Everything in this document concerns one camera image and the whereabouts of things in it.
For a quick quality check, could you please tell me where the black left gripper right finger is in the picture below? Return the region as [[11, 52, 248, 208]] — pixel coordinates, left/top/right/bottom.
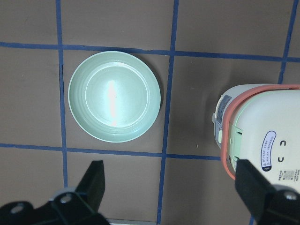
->
[[235, 159, 276, 222]]

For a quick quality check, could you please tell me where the green plate near left arm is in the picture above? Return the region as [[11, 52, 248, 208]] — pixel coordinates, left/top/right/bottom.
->
[[68, 51, 161, 143]]

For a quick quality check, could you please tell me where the white rice cooker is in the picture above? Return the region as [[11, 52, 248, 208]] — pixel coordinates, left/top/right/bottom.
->
[[212, 84, 300, 190]]

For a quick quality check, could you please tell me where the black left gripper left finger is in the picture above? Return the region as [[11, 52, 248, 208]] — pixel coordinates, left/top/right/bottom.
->
[[75, 160, 105, 211]]

